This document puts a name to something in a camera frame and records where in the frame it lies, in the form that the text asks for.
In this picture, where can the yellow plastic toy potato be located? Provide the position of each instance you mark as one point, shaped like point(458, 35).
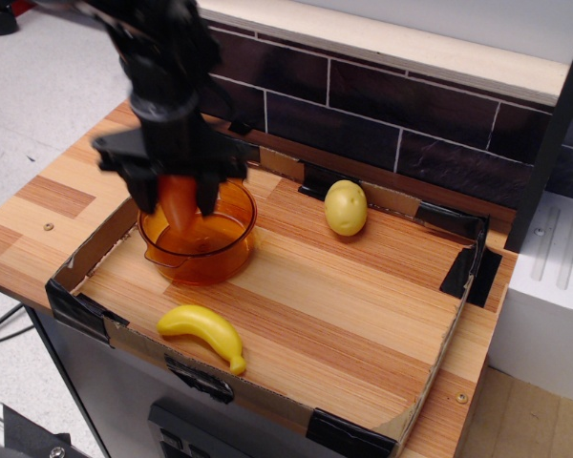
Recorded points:
point(346, 208)

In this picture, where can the yellow plastic toy banana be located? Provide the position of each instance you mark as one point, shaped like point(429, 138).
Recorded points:
point(207, 325)

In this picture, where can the cardboard fence with black tape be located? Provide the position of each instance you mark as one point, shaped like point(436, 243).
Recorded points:
point(370, 344)

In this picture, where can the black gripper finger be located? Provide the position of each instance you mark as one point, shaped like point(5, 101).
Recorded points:
point(143, 187)
point(207, 189)

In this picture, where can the dark brick pattern backsplash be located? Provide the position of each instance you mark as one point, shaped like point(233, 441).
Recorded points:
point(435, 116)

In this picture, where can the black metal bracket with screw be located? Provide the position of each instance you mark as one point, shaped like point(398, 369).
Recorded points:
point(20, 437)

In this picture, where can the black control box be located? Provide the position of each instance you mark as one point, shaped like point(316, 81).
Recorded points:
point(178, 438)

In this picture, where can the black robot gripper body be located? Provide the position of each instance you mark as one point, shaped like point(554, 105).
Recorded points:
point(172, 139)

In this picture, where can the white grooved sink block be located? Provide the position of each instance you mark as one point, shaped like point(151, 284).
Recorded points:
point(533, 340)

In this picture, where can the orange plastic toy carrot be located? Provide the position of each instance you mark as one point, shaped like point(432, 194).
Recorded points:
point(177, 198)

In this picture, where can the orange transparent plastic pot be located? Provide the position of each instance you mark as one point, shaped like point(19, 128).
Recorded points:
point(215, 248)

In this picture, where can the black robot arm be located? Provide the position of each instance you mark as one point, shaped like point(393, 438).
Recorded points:
point(168, 53)

